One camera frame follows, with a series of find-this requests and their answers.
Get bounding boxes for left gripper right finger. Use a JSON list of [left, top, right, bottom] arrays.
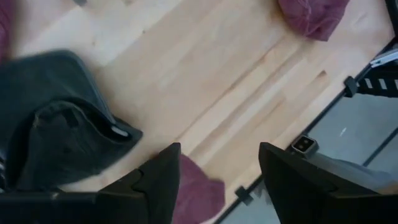
[[257, 141, 358, 224]]

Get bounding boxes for dark grey cloth hat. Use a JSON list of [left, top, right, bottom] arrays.
[[0, 49, 144, 191]]

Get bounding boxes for maroon cloth hat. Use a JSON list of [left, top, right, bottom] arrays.
[[277, 0, 351, 42], [172, 154, 226, 224]]

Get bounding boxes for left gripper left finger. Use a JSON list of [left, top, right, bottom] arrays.
[[96, 142, 182, 224]]

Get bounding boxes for black table edge clamp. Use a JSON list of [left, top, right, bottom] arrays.
[[343, 75, 359, 98], [234, 185, 256, 207]]

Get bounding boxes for small silver camera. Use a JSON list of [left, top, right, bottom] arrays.
[[290, 134, 320, 157]]

